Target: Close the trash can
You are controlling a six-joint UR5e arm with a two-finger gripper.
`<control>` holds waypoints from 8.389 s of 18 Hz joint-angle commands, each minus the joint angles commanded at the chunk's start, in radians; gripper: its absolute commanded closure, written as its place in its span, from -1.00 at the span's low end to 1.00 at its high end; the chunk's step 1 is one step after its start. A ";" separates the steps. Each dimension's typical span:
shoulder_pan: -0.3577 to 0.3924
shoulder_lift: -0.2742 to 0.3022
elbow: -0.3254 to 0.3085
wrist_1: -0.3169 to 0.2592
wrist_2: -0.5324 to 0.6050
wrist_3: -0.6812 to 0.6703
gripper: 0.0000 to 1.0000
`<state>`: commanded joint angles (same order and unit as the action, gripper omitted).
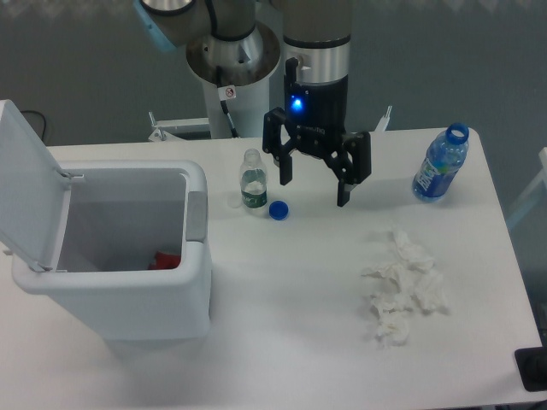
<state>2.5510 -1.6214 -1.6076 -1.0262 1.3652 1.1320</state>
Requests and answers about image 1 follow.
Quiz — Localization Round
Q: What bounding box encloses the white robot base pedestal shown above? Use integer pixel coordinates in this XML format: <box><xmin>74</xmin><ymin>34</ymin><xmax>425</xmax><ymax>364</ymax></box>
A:
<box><xmin>186</xmin><ymin>22</ymin><xmax>280</xmax><ymax>139</ymax></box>

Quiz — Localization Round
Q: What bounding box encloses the white trash can lid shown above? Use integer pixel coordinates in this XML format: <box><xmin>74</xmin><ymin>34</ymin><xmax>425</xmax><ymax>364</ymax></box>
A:
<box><xmin>1</xmin><ymin>100</ymin><xmax>84</xmax><ymax>272</ymax></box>

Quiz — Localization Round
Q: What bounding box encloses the clear green-label plastic bottle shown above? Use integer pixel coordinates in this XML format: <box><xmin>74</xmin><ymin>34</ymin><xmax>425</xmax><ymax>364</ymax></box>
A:
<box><xmin>239</xmin><ymin>149</ymin><xmax>268</xmax><ymax>215</ymax></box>

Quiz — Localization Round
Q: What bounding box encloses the blue bottle cap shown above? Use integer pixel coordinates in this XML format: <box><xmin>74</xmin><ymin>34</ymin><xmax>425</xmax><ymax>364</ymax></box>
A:
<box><xmin>268</xmin><ymin>200</ymin><xmax>290</xmax><ymax>220</ymax></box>

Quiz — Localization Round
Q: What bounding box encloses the crumpled white tissue upper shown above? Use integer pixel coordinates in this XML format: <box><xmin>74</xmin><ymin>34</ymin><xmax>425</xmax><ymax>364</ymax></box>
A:
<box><xmin>362</xmin><ymin>225</ymin><xmax>449</xmax><ymax>317</ymax></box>

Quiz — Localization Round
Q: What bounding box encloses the red trash inside can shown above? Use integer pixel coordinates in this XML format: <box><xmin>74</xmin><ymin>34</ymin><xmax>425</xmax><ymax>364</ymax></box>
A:
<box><xmin>148</xmin><ymin>251</ymin><xmax>181</xmax><ymax>270</ymax></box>

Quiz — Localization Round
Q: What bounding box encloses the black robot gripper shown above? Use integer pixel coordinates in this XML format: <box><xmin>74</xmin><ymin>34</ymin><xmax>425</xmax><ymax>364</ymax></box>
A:
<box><xmin>262</xmin><ymin>57</ymin><xmax>372</xmax><ymax>207</ymax></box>

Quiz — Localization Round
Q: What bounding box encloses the crumpled white tissue lower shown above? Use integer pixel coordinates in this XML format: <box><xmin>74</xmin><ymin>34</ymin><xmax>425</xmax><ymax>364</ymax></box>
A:
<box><xmin>370</xmin><ymin>292</ymin><xmax>413</xmax><ymax>348</ymax></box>

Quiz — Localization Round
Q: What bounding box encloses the black device at edge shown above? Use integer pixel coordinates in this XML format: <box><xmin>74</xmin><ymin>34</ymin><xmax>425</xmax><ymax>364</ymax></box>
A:
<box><xmin>515</xmin><ymin>347</ymin><xmax>546</xmax><ymax>392</ymax></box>

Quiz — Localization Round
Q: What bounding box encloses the white plastic trash can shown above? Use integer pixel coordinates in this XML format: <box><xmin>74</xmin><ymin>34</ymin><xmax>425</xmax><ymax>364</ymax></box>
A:
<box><xmin>12</xmin><ymin>160</ymin><xmax>212</xmax><ymax>341</ymax></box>

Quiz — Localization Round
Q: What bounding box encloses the crumpled white tissue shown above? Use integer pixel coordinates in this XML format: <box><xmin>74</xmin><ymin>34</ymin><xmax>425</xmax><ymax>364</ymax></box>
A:
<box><xmin>370</xmin><ymin>292</ymin><xmax>413</xmax><ymax>348</ymax></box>
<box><xmin>362</xmin><ymin>225</ymin><xmax>449</xmax><ymax>317</ymax></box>

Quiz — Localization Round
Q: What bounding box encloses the black cable on floor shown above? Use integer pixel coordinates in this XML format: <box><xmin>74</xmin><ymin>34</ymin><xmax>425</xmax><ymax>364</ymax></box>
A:
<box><xmin>20</xmin><ymin>109</ymin><xmax>48</xmax><ymax>142</ymax></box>

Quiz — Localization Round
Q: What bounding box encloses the white bottle cap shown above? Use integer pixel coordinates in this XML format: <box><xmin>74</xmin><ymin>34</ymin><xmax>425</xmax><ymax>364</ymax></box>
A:
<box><xmin>227</xmin><ymin>197</ymin><xmax>241</xmax><ymax>208</ymax></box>

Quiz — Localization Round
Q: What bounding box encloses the white chair frame right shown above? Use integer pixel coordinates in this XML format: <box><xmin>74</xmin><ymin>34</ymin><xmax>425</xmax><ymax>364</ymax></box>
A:
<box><xmin>505</xmin><ymin>148</ymin><xmax>546</xmax><ymax>231</ymax></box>

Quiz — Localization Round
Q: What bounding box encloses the black cable on pedestal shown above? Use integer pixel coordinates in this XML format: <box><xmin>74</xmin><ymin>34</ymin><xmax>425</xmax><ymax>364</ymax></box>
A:
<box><xmin>215</xmin><ymin>65</ymin><xmax>240</xmax><ymax>138</ymax></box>

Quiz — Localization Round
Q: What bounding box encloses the white metal frame bracket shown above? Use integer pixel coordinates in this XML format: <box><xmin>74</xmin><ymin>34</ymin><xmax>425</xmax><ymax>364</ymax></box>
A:
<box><xmin>149</xmin><ymin>111</ymin><xmax>211</xmax><ymax>142</ymax></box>

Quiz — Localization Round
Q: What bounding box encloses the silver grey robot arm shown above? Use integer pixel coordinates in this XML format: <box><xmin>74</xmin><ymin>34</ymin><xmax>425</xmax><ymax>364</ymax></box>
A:
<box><xmin>135</xmin><ymin>1</ymin><xmax>372</xmax><ymax>206</ymax></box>

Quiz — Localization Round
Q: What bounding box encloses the blue plastic water bottle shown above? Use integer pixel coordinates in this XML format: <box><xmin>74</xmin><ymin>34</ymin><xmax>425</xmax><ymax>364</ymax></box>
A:
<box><xmin>412</xmin><ymin>122</ymin><xmax>469</xmax><ymax>202</ymax></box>

